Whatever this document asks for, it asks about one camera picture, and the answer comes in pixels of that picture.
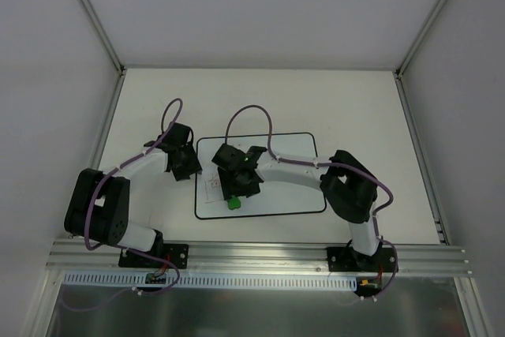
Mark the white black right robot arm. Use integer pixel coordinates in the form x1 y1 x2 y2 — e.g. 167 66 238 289
211 143 382 271

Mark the aluminium corner post right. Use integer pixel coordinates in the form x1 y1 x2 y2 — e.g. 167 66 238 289
394 0 474 77

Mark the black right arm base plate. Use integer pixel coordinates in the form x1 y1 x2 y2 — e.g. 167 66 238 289
326 245 398 273

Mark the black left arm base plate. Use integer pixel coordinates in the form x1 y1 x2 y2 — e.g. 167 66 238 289
118 242 189 269

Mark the green whiteboard eraser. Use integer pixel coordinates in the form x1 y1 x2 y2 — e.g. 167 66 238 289
226 196 241 210

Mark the white slotted cable duct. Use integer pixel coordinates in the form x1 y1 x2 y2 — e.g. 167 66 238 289
62 271 357 292

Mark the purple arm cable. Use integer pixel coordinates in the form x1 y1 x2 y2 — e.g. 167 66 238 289
84 98 185 253
224 105 395 251

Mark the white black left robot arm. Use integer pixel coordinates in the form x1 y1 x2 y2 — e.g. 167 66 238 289
64 123 202 267

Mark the aluminium corner post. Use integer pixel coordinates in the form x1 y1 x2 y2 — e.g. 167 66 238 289
58 0 126 76
394 0 474 77

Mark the aluminium corner post left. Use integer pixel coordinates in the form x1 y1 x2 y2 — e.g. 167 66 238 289
58 0 126 76

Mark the white whiteboard black frame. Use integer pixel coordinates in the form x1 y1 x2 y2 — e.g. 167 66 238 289
195 133 327 220

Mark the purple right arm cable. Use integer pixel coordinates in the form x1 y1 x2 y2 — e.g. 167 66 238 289
224 105 395 251

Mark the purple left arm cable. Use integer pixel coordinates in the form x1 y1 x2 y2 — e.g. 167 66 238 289
84 98 185 253

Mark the aluminium mounting rail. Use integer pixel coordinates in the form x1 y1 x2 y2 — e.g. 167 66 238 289
45 238 473 277

